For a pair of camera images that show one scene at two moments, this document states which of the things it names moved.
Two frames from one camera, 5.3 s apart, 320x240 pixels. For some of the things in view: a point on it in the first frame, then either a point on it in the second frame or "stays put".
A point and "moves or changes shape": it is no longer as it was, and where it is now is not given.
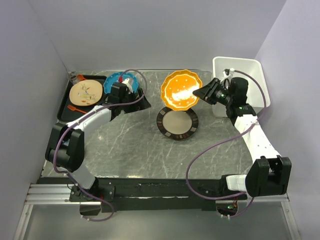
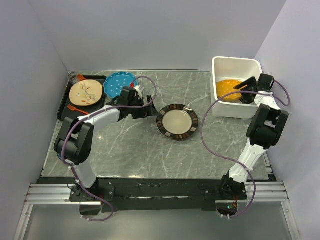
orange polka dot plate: [177, 88] moves or changes shape
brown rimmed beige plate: [177, 124] stays put
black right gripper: [206, 92] to [250, 82]
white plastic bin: [246, 68] stays put
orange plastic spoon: [80, 77] stays put
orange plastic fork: [74, 108] stays put
